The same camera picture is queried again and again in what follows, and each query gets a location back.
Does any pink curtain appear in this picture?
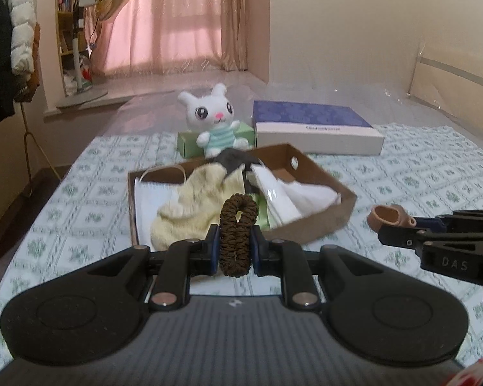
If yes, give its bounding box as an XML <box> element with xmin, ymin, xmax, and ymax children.
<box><xmin>90</xmin><ymin>0</ymin><xmax>250</xmax><ymax>79</ymax></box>

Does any wooden headboard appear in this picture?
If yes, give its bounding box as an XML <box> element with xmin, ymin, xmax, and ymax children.
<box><xmin>408</xmin><ymin>40</ymin><xmax>483</xmax><ymax>125</ymax></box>

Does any brown cardboard box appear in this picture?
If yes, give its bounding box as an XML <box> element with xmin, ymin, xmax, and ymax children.
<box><xmin>128</xmin><ymin>142</ymin><xmax>357</xmax><ymax>248</ymax></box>

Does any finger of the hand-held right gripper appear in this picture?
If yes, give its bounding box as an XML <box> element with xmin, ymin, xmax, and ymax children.
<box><xmin>377</xmin><ymin>225</ymin><xmax>483</xmax><ymax>252</ymax></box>
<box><xmin>414</xmin><ymin>208</ymin><xmax>483</xmax><ymax>234</ymax></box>

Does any white plush rabbit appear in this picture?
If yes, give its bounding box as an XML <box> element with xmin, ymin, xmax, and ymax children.
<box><xmin>178</xmin><ymin>83</ymin><xmax>248</xmax><ymax>158</ymax></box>

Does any orange-brown garment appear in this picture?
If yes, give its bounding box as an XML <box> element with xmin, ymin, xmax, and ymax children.
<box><xmin>14</xmin><ymin>22</ymin><xmax>42</xmax><ymax>103</ymax></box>

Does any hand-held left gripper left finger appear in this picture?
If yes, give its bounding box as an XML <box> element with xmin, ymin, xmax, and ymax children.
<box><xmin>86</xmin><ymin>223</ymin><xmax>222</xmax><ymax>310</ymax></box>

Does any brown scrunchie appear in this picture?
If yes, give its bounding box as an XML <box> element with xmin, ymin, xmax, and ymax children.
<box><xmin>218</xmin><ymin>194</ymin><xmax>258</xmax><ymax>277</ymax></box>

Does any person's red patterned clothing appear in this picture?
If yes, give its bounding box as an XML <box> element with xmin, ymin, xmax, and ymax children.
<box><xmin>447</xmin><ymin>356</ymin><xmax>483</xmax><ymax>386</ymax></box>

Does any tan hair tie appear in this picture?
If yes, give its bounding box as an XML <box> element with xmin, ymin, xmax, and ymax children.
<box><xmin>366</xmin><ymin>205</ymin><xmax>417</xmax><ymax>234</ymax></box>

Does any clear plastic bag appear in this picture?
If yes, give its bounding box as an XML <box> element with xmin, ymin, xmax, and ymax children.
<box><xmin>250</xmin><ymin>165</ymin><xmax>302</xmax><ymax>226</ymax></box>

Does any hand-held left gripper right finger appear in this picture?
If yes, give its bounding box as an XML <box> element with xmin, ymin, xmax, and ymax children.
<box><xmin>250</xmin><ymin>225</ymin><xmax>383</xmax><ymax>310</ymax></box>

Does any green floral tablecloth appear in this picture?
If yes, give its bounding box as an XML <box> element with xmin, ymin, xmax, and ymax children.
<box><xmin>0</xmin><ymin>123</ymin><xmax>483</xmax><ymax>371</ymax></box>

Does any blue face mask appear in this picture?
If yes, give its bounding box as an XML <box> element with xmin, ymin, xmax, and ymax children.
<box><xmin>135</xmin><ymin>167</ymin><xmax>190</xmax><ymax>246</ymax></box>

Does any green tissue box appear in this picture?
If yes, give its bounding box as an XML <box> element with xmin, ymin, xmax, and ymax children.
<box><xmin>176</xmin><ymin>123</ymin><xmax>256</xmax><ymax>159</ymax></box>

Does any gold coat rack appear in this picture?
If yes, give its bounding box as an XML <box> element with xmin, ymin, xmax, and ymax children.
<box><xmin>20</xmin><ymin>100</ymin><xmax>63</xmax><ymax>198</ymax></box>

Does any wooden bookshelf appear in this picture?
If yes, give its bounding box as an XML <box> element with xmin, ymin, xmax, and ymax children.
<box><xmin>55</xmin><ymin>0</ymin><xmax>87</xmax><ymax>97</ymax></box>

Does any dark grey cloth pouch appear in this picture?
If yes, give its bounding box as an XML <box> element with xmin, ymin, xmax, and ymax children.
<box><xmin>215</xmin><ymin>149</ymin><xmax>264</xmax><ymax>194</ymax></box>

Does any white sock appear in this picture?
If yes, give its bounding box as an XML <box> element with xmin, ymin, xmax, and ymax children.
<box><xmin>282</xmin><ymin>179</ymin><xmax>343</xmax><ymax>218</ymax></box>

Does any yellow towel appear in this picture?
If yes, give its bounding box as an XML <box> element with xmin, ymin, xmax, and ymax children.
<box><xmin>150</xmin><ymin>163</ymin><xmax>252</xmax><ymax>252</ymax></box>

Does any green cloth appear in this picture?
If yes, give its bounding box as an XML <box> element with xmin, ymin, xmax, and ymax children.
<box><xmin>253</xmin><ymin>195</ymin><xmax>282</xmax><ymax>230</ymax></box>

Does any white puffer jacket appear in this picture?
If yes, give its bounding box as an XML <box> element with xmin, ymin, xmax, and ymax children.
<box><xmin>0</xmin><ymin>0</ymin><xmax>39</xmax><ymax>75</ymax></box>

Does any blue and white flat box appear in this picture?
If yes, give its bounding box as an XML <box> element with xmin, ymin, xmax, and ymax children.
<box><xmin>253</xmin><ymin>100</ymin><xmax>385</xmax><ymax>156</ymax></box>

